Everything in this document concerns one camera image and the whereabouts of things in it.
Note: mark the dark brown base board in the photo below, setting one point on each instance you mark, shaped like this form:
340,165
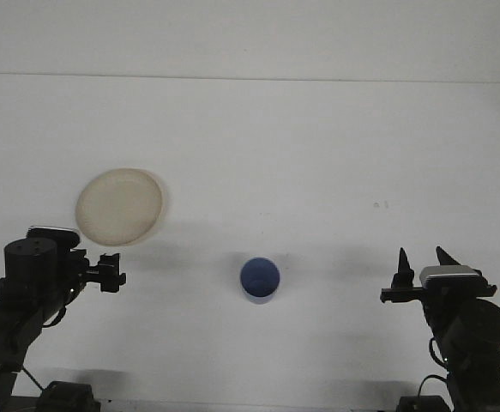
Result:
26,407

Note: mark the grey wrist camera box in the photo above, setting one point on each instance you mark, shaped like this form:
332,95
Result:
52,229
449,271

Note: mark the pale round plate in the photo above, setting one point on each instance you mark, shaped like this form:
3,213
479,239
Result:
121,206

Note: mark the pale blue cup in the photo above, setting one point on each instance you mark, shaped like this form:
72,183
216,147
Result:
260,279

